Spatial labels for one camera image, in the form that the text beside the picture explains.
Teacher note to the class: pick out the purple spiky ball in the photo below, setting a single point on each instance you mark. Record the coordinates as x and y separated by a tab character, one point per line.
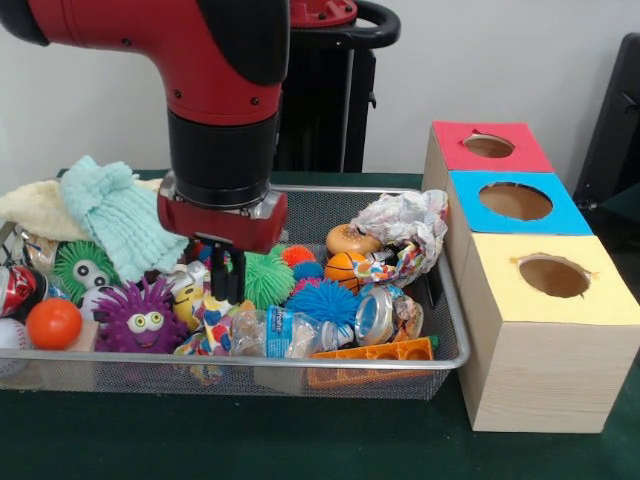
140	320

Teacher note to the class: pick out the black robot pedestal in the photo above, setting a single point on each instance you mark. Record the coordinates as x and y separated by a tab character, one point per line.
330	100

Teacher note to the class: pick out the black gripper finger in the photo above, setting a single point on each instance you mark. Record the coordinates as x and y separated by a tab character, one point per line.
237	278
218	273

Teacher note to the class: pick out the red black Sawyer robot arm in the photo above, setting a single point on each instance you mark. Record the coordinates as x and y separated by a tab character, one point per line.
210	90

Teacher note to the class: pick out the crushed clear plastic bottle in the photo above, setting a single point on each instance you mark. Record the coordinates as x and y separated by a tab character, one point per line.
285	332

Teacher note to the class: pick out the wooden box with three holes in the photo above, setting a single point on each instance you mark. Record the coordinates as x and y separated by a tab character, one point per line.
540	330

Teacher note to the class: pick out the crushed silver can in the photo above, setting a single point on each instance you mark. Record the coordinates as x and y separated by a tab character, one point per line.
385	312

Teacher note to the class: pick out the orange basketball toy ball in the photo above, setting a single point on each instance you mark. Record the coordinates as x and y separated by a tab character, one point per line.
340	270

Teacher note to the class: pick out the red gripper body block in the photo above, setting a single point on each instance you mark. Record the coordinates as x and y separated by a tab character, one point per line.
220	225

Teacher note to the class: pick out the shallow clear mesh bin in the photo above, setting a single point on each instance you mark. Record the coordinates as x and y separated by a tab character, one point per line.
445	340

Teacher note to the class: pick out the green spiky ball with eyes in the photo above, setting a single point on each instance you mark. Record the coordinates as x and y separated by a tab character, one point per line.
82	270

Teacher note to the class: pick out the dark green table cloth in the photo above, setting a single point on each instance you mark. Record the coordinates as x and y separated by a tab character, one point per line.
300	450

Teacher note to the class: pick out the cream waffle cloth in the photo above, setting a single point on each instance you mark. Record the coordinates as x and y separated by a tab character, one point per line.
30	205

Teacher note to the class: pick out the large blue spiky ball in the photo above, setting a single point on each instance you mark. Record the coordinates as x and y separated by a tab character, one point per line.
322	300

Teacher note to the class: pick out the black panel on stand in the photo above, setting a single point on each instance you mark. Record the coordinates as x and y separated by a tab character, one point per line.
615	130

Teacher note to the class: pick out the long orange building block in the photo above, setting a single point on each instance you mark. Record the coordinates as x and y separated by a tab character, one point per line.
370	358

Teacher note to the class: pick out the light blue knitted cloth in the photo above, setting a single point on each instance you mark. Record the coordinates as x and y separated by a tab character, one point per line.
110	215

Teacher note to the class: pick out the tan orange ball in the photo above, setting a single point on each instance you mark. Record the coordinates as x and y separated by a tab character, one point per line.
350	238

